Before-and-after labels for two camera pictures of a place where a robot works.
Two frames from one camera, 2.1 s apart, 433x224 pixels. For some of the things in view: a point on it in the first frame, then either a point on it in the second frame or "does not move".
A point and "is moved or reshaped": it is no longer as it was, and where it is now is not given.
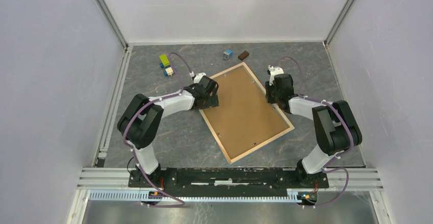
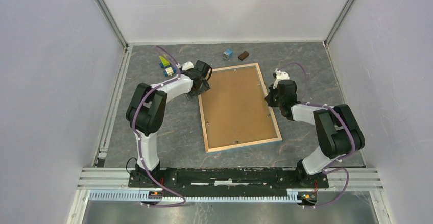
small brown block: [243, 55] does not move
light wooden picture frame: [243, 122] is moved or reshaped
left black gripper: [212, 101] -> [205, 87]
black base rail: [229, 182] does not move
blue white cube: [227, 54] does not move
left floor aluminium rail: [99, 160] does not move
